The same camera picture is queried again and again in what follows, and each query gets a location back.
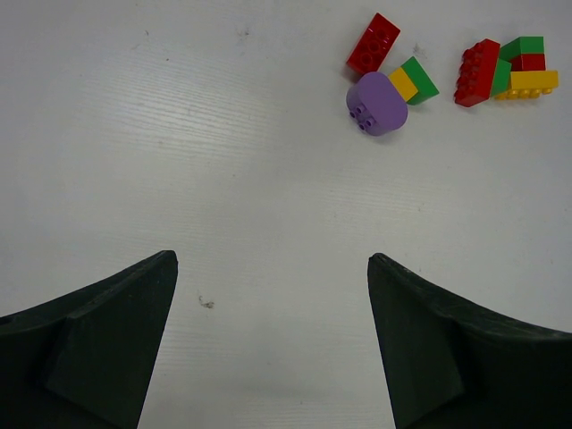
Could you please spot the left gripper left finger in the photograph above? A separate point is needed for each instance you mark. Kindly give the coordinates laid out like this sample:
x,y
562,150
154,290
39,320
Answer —
x,y
85,360

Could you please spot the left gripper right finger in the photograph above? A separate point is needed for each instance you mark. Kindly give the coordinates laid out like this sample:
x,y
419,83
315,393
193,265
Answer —
x,y
451,363

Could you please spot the purple oval lego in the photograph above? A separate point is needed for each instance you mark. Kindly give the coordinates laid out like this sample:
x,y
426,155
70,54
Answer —
x,y
375,105

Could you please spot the green lego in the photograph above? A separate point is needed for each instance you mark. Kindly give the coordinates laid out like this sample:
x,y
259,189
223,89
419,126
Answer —
x,y
523,45
501,78
426,89

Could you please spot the small yellow lego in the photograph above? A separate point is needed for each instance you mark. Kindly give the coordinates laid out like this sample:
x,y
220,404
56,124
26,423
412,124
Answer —
x,y
403,84

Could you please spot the long yellow lego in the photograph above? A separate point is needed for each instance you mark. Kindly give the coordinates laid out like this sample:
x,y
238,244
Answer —
x,y
529,85

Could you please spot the green lego beside red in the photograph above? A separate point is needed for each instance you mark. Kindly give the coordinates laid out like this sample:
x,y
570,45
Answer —
x,y
501,78

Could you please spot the red studded lego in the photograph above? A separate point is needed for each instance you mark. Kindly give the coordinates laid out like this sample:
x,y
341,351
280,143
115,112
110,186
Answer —
x,y
476,72

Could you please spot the small red lego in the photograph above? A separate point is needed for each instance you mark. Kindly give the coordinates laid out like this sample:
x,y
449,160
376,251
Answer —
x,y
528,62

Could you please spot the green top lego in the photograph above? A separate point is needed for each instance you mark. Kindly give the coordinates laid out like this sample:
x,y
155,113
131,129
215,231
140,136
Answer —
x,y
523,45

